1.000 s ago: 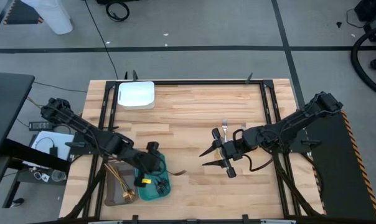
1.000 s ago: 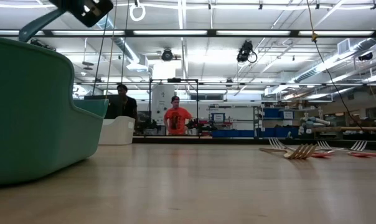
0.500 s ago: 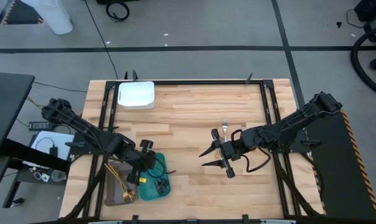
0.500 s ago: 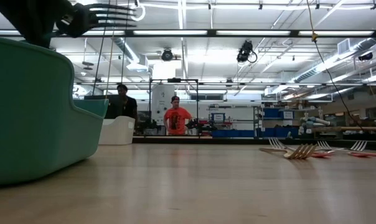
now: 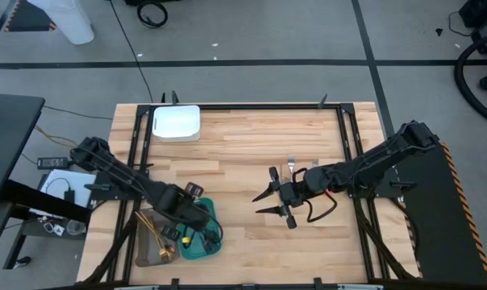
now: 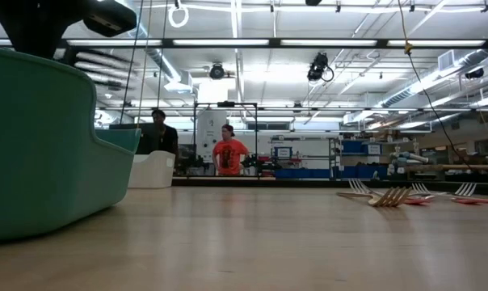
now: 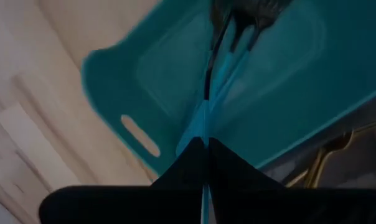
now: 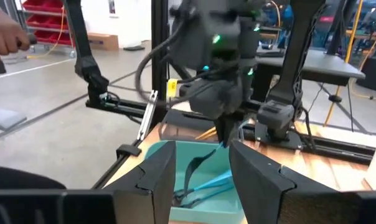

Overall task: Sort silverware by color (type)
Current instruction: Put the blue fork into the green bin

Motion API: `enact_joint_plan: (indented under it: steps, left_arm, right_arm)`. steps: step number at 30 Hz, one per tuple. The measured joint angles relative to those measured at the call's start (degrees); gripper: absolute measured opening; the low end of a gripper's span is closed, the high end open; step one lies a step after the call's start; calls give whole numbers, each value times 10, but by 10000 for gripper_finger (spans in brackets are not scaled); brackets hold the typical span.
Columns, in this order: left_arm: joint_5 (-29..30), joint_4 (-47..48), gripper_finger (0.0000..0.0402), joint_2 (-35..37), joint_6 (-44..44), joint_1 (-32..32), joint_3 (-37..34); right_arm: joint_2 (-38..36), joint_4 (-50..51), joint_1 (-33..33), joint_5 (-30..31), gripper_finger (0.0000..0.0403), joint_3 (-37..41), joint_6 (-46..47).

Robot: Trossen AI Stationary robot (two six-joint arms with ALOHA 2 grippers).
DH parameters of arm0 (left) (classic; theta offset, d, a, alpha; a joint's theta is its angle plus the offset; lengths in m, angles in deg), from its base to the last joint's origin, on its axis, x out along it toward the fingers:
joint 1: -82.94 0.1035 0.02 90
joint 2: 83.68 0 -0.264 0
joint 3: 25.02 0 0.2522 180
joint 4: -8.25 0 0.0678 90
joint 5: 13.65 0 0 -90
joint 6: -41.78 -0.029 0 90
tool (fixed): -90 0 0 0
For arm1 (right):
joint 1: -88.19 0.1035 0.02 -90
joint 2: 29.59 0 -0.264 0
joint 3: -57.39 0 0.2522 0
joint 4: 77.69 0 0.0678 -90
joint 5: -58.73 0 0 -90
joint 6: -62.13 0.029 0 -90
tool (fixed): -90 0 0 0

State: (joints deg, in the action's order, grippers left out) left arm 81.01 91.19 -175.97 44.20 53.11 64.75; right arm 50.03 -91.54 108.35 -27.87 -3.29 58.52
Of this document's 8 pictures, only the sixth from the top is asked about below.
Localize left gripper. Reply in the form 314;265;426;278
0;0;86;61

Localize teal plastic bin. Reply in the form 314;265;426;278
0;45;143;243

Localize black light bar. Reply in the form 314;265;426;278
0;37;488;50

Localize person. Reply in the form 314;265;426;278
211;123;250;177
141;108;180;157

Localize white plastic bin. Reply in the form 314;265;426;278
127;150;176;190

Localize white pillar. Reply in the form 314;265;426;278
196;109;228;177

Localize blue-framed white sign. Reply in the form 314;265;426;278
273;145;293;160

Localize blue storage bin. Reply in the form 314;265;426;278
341;140;366;154
274;168;332;179
333;164;389;179

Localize wooden rod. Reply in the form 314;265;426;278
405;162;488;171

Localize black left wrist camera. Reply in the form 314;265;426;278
81;0;138;38

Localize thin black hanging cable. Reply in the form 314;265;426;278
156;0;169;112

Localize white cable coil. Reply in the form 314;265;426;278
167;0;190;28

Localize silver ventilation duct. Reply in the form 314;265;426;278
130;0;195;95

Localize black metal stand frame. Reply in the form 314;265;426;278
193;100;259;179

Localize black cable yellow tag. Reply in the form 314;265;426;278
397;0;473;167

